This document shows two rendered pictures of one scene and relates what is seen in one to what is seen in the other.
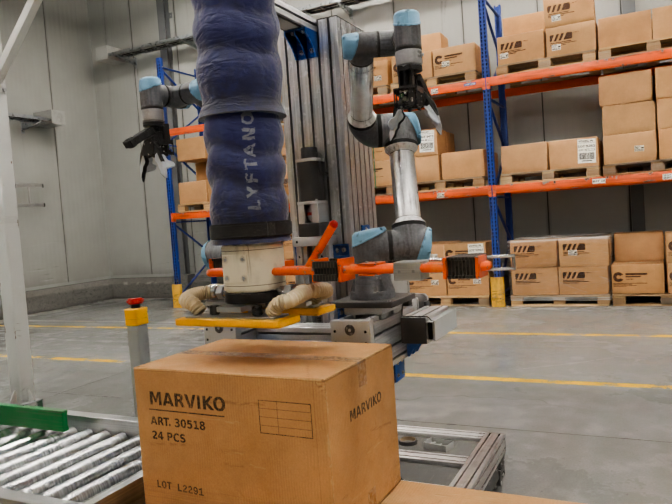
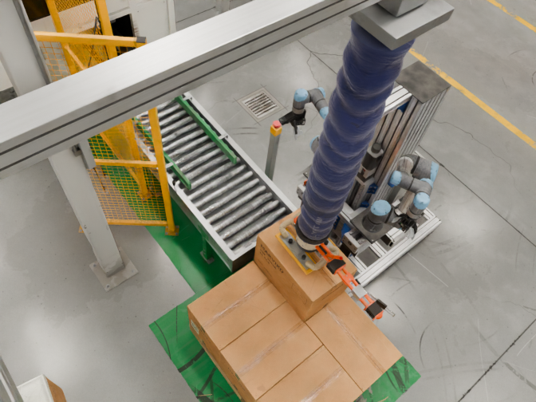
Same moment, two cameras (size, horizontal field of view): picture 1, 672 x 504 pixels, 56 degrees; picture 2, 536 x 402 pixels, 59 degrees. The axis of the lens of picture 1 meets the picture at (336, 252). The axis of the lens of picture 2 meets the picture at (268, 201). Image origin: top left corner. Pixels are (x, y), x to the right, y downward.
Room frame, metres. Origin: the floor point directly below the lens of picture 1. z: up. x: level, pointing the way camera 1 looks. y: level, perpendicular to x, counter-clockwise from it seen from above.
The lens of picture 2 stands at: (0.22, 0.08, 3.82)
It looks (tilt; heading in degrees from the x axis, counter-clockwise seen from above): 57 degrees down; 17
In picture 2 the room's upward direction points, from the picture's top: 10 degrees clockwise
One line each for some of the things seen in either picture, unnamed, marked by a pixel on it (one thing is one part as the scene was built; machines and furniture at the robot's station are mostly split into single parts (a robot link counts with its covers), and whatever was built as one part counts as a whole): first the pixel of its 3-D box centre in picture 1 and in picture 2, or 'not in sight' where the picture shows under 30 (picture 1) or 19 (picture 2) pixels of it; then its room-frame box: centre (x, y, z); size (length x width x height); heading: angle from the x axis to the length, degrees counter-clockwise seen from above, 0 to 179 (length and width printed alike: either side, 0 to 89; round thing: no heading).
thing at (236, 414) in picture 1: (270, 425); (302, 264); (1.76, 0.22, 0.74); 0.60 x 0.40 x 0.40; 62
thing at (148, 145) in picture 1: (156, 140); (297, 116); (2.24, 0.60, 1.63); 0.09 x 0.08 x 0.12; 137
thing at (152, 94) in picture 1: (151, 94); (300, 98); (2.24, 0.60, 1.78); 0.09 x 0.08 x 0.11; 139
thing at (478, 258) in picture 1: (465, 266); (373, 310); (1.46, -0.29, 1.18); 0.08 x 0.07 x 0.05; 61
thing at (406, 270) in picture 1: (411, 270); (358, 292); (1.53, -0.18, 1.17); 0.07 x 0.07 x 0.04; 61
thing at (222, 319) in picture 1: (235, 314); (297, 250); (1.67, 0.28, 1.08); 0.34 x 0.10 x 0.05; 61
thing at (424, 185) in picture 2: (397, 42); (421, 188); (1.92, -0.23, 1.82); 0.11 x 0.11 x 0.08; 0
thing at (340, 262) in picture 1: (333, 269); (336, 265); (1.64, 0.01, 1.18); 0.10 x 0.08 x 0.06; 151
